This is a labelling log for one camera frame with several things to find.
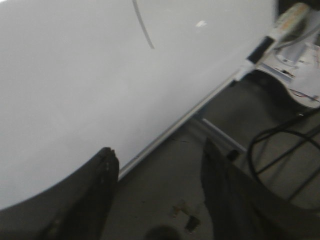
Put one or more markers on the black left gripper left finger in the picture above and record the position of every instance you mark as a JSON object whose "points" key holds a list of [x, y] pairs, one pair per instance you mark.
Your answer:
{"points": [[74, 209]]}

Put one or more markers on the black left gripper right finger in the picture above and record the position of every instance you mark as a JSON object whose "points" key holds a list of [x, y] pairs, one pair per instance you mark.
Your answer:
{"points": [[241, 209]]}

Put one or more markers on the white dry-erase marker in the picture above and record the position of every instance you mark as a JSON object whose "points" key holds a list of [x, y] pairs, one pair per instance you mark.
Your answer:
{"points": [[266, 44]]}

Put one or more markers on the grey whiteboard stand leg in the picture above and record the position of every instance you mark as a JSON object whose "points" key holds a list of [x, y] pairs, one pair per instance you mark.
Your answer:
{"points": [[222, 136]]}

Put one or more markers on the large white whiteboard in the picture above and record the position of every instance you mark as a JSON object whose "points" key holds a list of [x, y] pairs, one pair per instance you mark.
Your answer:
{"points": [[79, 75]]}

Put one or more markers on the white power strip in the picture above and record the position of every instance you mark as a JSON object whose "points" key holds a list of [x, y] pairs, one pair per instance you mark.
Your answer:
{"points": [[289, 20]]}

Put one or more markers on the black marker stroke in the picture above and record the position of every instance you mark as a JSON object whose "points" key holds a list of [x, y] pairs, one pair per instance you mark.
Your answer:
{"points": [[142, 24]]}

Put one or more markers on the aluminium whiteboard tray rail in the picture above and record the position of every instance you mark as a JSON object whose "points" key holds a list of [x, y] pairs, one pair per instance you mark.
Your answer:
{"points": [[175, 126]]}

